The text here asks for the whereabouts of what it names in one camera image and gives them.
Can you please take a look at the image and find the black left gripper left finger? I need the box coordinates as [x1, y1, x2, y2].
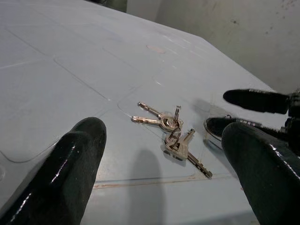
[0, 116, 107, 225]

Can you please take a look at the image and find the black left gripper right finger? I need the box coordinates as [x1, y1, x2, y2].
[221, 122, 300, 225]

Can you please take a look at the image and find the small silver key ring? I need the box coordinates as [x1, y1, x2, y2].
[172, 105, 184, 128]
[167, 127, 182, 150]

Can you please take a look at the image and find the long silver house key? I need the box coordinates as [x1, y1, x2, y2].
[163, 140, 213, 180]

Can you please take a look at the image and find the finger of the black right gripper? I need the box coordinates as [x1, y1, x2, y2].
[205, 117, 286, 142]
[222, 88, 289, 115]

